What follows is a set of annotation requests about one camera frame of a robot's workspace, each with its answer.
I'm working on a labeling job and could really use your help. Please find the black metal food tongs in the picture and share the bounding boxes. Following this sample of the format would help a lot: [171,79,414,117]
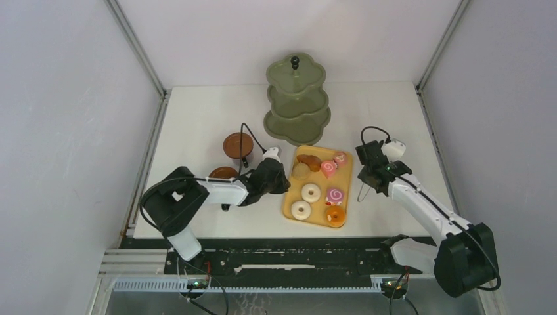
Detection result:
[357,183,371,203]

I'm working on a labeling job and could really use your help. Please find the yellow serving tray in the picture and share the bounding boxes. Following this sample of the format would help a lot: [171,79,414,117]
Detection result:
[282,145,353,228]

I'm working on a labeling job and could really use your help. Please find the orange glazed donut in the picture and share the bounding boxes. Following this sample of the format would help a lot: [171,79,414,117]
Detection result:
[325,205,347,228]

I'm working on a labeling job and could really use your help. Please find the green three-tier dessert stand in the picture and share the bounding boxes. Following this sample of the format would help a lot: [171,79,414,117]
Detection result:
[263,52,331,146]

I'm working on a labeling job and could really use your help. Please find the white glazed donut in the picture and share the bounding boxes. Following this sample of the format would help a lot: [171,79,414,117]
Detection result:
[301,183,321,203]

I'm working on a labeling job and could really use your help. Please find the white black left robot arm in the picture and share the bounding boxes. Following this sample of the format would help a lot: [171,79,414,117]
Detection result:
[139,157,290,274]

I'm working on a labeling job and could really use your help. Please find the beige round cookie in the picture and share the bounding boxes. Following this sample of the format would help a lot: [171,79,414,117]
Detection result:
[291,163,311,180]

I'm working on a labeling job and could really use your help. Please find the pink strawberry cake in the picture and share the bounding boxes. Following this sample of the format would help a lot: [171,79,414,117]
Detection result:
[332,152,348,168]

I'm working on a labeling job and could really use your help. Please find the brown saucer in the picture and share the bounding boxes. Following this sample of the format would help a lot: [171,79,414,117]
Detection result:
[209,166,238,179]

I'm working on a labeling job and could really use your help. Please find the brown croissant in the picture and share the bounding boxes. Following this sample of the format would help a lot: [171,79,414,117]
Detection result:
[296,154,322,172]

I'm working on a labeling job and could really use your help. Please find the purple swirl cake slice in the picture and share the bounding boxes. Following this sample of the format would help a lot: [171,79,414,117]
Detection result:
[324,187,345,206]

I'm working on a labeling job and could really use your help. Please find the pink swirl cake slice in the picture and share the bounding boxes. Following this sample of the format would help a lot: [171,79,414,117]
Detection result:
[321,160,338,179]

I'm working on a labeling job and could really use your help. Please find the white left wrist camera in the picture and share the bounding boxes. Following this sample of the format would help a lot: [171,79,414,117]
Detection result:
[262,146,281,163]

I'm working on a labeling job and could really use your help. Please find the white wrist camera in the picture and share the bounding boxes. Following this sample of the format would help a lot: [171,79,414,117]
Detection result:
[382,138,407,163]
[262,146,281,163]

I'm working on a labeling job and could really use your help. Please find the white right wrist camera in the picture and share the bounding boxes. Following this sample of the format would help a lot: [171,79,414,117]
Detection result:
[382,138,407,163]

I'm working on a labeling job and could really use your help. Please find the black left camera cable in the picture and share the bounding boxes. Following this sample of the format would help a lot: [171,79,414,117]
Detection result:
[139,122,267,231]

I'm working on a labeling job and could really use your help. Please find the black camera cable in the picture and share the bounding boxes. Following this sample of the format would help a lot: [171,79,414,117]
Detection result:
[359,126,501,291]
[139,122,267,231]

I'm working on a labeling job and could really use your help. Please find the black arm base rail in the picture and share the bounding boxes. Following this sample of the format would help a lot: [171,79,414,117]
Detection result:
[122,236,436,290]

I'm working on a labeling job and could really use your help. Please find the black right camera cable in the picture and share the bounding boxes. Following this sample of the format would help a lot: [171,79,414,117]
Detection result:
[359,126,501,291]

